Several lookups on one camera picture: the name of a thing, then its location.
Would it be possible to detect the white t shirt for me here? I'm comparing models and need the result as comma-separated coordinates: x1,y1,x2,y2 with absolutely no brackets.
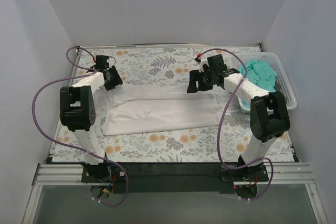
102,84,219,136

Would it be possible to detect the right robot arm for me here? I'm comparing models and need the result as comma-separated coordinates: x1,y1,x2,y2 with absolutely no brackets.
187,54,290,181

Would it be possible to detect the aluminium frame rail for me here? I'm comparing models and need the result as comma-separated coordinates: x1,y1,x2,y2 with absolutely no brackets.
33,162,315,186

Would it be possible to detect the teal t shirt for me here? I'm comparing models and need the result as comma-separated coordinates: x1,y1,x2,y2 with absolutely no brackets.
245,60,277,92

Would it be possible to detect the grey garment in basket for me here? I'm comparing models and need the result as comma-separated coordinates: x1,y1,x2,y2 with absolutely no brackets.
274,82,280,91

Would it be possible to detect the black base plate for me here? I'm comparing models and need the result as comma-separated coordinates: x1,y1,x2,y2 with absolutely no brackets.
81,163,269,194

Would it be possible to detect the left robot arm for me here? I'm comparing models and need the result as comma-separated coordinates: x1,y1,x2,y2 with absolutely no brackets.
60,55,123,182

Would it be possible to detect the floral patterned table mat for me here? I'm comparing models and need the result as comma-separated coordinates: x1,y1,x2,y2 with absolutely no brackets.
50,46,294,163

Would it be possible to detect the white plastic laundry basket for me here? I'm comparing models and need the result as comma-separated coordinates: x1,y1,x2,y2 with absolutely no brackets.
237,52,297,110

